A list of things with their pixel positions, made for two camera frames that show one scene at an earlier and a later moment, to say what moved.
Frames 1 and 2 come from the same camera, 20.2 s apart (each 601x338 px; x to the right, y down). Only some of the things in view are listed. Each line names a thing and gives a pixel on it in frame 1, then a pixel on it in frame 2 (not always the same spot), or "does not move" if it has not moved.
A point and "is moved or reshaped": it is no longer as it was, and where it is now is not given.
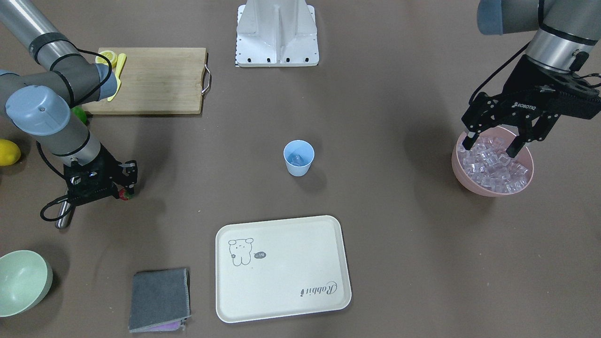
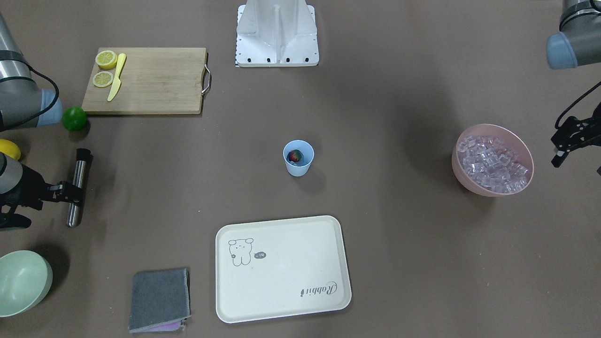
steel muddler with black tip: x=63 y=221 is moved or reshaped
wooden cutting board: x=152 y=80 does not move
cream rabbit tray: x=279 y=268 does not move
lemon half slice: x=110 y=55 does not move
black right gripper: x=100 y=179 -> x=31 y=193
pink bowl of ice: x=485 y=169 does not move
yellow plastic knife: x=121 y=60 does not move
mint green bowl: x=26 y=279 does not move
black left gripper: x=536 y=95 -> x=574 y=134
